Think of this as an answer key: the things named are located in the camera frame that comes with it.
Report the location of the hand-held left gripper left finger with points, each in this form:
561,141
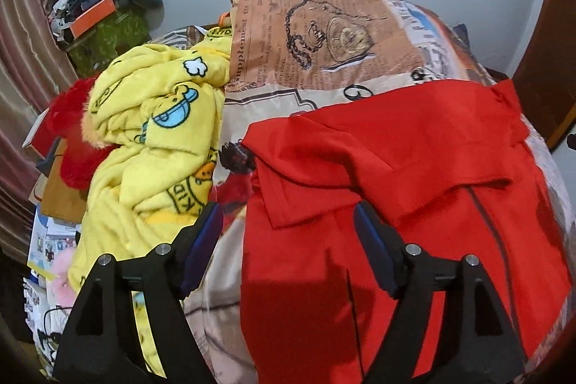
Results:
202,251

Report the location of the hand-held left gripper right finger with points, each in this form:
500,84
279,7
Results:
372,251

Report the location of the red zip jacket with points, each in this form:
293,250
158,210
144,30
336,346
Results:
405,150

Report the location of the yellow cartoon fleece blanket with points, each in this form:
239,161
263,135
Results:
144,141

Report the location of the pink plush toy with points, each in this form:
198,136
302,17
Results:
63,276

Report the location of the brown cardboard box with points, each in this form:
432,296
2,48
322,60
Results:
63,195

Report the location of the pile of printed papers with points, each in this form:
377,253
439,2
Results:
51,244

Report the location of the grey box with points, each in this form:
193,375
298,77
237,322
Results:
45,166

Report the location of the red plush cloth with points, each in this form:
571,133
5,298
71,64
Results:
72,127

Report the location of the red and white box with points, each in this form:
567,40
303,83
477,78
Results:
38,132

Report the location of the green patterned cloth cover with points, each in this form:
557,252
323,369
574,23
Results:
112,44

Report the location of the dark blue cloth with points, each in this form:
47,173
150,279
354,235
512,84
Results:
461,34

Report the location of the striped brown curtain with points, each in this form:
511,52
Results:
27,64

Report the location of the orange box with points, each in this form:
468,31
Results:
92,17

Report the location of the brown wooden door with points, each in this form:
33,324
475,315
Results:
549,60

